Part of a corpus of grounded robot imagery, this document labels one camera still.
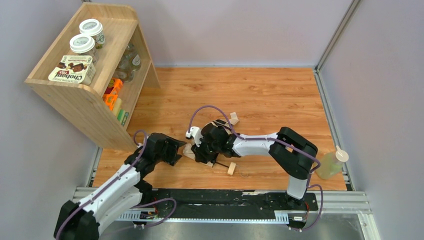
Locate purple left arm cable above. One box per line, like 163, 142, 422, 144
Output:
54, 129, 149, 240

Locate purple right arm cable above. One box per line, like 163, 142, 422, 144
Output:
188, 105, 325, 232

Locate back white-lidded jar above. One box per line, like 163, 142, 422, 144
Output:
79, 18, 106, 49

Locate front white-lidded jar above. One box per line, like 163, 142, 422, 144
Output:
69, 33, 99, 63

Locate green box on shelf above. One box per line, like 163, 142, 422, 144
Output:
117, 108, 130, 127

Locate glass jars in shelf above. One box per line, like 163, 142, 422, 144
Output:
113, 43, 141, 83

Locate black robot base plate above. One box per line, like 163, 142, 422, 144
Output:
141, 188, 319, 220

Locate wooden shelf unit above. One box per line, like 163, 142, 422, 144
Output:
25, 2, 160, 151

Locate pale green pump bottle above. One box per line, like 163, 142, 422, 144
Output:
315, 145, 349, 180

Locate white-lidded jar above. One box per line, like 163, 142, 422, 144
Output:
69, 33, 99, 63
79, 18, 106, 49

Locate Chobani yogurt pack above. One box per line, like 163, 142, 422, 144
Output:
48, 55, 96, 85

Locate orange box on shelf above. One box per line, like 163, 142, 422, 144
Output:
102, 78, 124, 111

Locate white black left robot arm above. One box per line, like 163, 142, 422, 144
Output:
53, 132, 186, 240

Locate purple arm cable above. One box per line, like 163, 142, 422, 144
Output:
188, 105, 325, 232
54, 129, 149, 240

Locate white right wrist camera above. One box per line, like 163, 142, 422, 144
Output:
185, 126, 203, 147

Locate aluminium frame rail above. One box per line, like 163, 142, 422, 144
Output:
54, 187, 380, 240

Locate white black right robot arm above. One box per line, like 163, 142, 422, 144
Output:
185, 121, 321, 207

